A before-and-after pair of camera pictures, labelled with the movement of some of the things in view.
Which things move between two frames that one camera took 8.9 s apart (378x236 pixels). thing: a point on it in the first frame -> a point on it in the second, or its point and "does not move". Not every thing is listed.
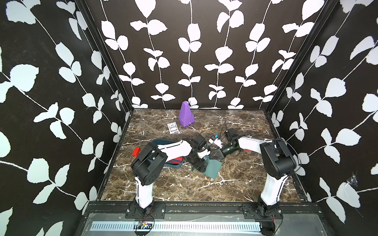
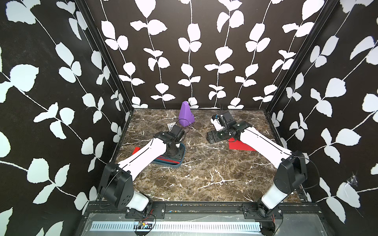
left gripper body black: x=197 y=162 -> x=174 y=153
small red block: x=136 y=151 does not move
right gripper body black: x=226 y=150 -> x=218 y=136
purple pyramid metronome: x=185 y=116 does not move
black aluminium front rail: x=158 y=210 does not move
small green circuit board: x=143 y=225 does not move
